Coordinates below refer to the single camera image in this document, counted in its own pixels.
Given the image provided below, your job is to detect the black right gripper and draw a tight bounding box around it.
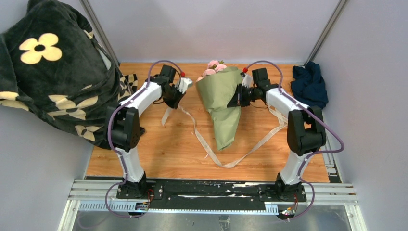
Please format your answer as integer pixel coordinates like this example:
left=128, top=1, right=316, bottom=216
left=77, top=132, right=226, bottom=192
left=227, top=83, right=259, bottom=108

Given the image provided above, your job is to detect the green and peach wrapping paper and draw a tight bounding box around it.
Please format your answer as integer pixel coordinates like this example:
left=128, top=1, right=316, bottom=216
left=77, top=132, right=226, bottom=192
left=197, top=66, right=242, bottom=151

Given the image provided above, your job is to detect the pink fake flower bunch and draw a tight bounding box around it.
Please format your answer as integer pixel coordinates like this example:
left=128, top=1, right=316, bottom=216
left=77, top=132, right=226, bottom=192
left=197, top=60, right=227, bottom=81

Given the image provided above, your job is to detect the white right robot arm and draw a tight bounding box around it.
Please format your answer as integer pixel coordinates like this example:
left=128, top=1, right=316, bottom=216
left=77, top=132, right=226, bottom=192
left=227, top=68, right=326, bottom=201

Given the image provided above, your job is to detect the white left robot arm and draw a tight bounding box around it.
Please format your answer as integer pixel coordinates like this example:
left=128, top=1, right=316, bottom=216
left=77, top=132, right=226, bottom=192
left=105, top=65, right=192, bottom=199

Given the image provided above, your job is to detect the navy blue cloth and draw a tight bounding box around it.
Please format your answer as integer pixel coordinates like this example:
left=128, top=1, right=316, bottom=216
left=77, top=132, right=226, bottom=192
left=290, top=61, right=329, bottom=109

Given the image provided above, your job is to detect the dark floral fleece blanket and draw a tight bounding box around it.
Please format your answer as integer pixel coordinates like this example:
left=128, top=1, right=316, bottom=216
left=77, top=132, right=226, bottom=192
left=0, top=0, right=138, bottom=149

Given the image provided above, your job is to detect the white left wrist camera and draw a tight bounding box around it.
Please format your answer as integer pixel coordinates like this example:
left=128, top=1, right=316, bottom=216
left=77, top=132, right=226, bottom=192
left=176, top=77, right=193, bottom=94

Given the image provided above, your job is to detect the left aluminium frame post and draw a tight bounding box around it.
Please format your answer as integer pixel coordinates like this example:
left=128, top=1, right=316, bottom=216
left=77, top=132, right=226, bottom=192
left=79, top=0, right=120, bottom=66

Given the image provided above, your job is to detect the aluminium frame post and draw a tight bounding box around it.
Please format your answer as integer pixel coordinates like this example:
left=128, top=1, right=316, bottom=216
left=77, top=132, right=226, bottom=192
left=304, top=0, right=349, bottom=64
left=79, top=0, right=120, bottom=66

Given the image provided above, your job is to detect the right aluminium frame post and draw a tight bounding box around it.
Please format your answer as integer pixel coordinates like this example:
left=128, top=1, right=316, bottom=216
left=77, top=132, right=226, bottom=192
left=304, top=0, right=349, bottom=64

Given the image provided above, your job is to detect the black and aluminium base rail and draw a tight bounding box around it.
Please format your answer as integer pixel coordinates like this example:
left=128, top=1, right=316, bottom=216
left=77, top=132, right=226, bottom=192
left=59, top=177, right=367, bottom=231

